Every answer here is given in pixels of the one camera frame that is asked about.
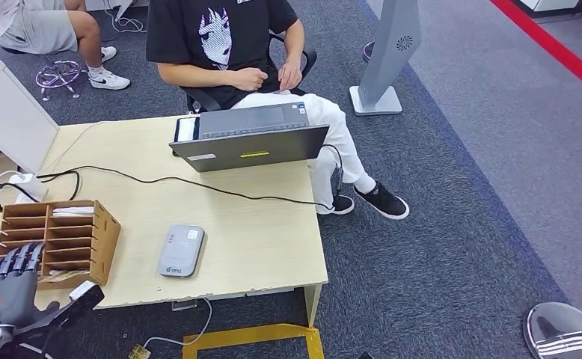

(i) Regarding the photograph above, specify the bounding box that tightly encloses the grey kiosk stand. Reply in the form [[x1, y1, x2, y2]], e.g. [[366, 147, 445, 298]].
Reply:
[[349, 0, 423, 117]]

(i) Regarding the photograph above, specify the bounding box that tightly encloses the white power adapter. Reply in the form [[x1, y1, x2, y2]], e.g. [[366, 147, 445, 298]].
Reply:
[[8, 172, 49, 204]]

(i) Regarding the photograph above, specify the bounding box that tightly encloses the wooden card holder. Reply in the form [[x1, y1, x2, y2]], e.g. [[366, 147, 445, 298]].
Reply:
[[0, 199, 122, 291]]

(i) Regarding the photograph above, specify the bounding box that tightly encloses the white card reader cable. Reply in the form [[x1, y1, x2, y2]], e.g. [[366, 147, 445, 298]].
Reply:
[[142, 297, 214, 354]]

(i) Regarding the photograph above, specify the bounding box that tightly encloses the black smartphone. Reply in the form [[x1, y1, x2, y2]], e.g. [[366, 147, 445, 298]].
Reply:
[[173, 114, 202, 157]]

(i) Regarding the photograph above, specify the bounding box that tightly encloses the white card stack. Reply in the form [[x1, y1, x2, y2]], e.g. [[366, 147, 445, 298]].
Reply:
[[52, 206, 95, 218]]

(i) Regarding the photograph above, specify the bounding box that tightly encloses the white cabinet base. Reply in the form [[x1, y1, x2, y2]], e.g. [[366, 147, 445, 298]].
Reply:
[[511, 0, 582, 19]]

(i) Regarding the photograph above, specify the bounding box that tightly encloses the chrome base stool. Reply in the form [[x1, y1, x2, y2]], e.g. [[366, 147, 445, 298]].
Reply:
[[1, 45, 84, 102]]

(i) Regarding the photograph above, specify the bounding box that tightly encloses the dark grey laptop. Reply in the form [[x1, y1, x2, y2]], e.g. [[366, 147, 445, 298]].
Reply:
[[168, 101, 331, 174]]

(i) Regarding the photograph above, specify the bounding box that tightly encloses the person's left hand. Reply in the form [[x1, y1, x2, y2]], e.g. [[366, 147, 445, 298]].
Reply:
[[277, 59, 304, 91]]

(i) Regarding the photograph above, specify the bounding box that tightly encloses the grey card reader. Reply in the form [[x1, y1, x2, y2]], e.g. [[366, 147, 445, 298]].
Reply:
[[156, 224, 206, 278]]

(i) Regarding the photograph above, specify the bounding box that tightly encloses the person's right hand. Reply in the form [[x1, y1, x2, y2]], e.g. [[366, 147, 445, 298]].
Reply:
[[227, 67, 268, 93]]

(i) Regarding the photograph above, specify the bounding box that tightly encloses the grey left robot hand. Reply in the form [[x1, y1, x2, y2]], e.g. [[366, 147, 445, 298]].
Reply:
[[0, 242, 61, 333]]

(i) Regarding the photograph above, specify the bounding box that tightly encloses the white box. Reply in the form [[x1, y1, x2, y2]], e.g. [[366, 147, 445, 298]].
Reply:
[[0, 60, 60, 174]]

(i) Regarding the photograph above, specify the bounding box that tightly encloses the white floor cable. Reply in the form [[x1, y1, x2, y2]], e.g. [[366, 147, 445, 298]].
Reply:
[[103, 0, 149, 34]]

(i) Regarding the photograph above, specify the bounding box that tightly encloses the person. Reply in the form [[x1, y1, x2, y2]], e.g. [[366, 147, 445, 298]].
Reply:
[[145, 0, 411, 221], [0, 0, 132, 91]]

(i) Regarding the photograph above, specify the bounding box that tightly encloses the black cable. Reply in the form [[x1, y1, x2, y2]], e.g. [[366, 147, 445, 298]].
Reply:
[[0, 144, 346, 213]]

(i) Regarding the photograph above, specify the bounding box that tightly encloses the black office chair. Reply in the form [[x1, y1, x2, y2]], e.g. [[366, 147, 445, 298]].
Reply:
[[182, 30, 318, 114]]

